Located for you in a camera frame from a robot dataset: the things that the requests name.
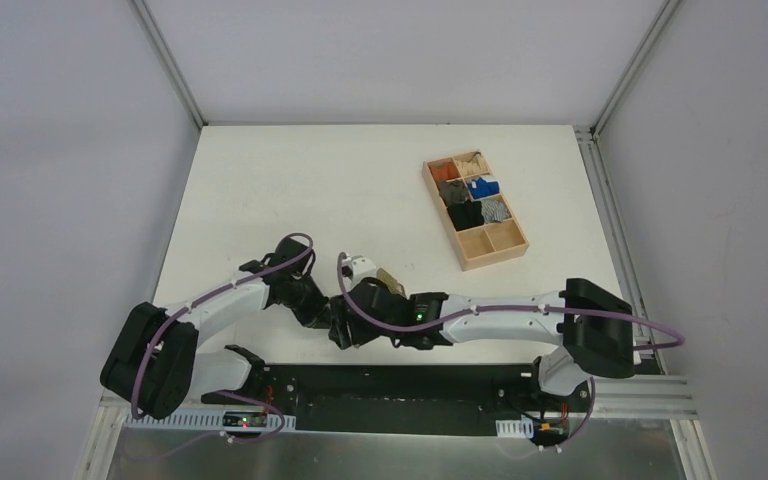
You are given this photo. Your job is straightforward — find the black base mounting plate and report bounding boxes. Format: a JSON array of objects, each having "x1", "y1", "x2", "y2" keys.
[{"x1": 199, "y1": 362, "x2": 594, "y2": 439}]

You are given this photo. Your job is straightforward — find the grey striped rolled underwear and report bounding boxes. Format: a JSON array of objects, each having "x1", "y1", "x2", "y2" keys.
[{"x1": 480, "y1": 199, "x2": 511, "y2": 224}]

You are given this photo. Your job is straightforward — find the orange rolled underwear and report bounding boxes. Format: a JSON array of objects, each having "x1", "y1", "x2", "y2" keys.
[{"x1": 429, "y1": 161, "x2": 460, "y2": 183}]

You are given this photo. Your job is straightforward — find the beige rolled underwear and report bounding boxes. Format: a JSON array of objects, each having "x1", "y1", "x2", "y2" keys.
[{"x1": 453, "y1": 151, "x2": 489, "y2": 177}]

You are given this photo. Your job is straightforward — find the black rolled underwear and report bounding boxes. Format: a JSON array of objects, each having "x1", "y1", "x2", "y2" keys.
[{"x1": 447, "y1": 200, "x2": 485, "y2": 231}]

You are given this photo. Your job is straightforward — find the right white cable duct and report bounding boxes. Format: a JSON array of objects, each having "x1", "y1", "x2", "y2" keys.
[{"x1": 495, "y1": 418, "x2": 534, "y2": 439}]

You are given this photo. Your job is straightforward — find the dark grey rolled underwear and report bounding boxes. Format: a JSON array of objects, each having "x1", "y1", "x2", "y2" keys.
[{"x1": 436, "y1": 179, "x2": 471, "y2": 207}]

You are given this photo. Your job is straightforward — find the olive and cream underwear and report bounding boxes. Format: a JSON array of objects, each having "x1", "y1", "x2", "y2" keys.
[{"x1": 375, "y1": 268, "x2": 408, "y2": 298}]

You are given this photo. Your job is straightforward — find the white cable duct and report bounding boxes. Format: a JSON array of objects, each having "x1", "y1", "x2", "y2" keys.
[
  {"x1": 124, "y1": 409, "x2": 296, "y2": 434},
  {"x1": 495, "y1": 418, "x2": 534, "y2": 439}
]

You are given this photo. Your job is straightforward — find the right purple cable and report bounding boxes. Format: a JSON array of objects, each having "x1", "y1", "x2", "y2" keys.
[{"x1": 336, "y1": 251, "x2": 686, "y2": 352}]

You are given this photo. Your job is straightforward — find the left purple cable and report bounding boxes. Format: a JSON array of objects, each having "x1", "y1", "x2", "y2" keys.
[{"x1": 130, "y1": 232, "x2": 316, "y2": 444}]

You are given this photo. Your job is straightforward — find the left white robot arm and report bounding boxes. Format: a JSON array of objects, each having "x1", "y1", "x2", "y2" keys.
[{"x1": 100, "y1": 233, "x2": 330, "y2": 420}]

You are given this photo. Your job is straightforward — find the blue rolled underwear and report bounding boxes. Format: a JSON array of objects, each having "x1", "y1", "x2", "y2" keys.
[{"x1": 466, "y1": 175, "x2": 500, "y2": 200}]

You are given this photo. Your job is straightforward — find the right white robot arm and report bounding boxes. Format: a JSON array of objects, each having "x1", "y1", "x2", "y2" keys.
[{"x1": 328, "y1": 278, "x2": 635, "y2": 410}]

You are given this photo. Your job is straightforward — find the purple cable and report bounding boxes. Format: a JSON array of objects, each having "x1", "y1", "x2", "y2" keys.
[
  {"x1": 130, "y1": 232, "x2": 316, "y2": 444},
  {"x1": 336, "y1": 251, "x2": 686, "y2": 352}
]

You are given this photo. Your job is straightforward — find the left white cable duct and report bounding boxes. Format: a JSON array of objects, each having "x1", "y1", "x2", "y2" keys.
[{"x1": 124, "y1": 409, "x2": 296, "y2": 434}]

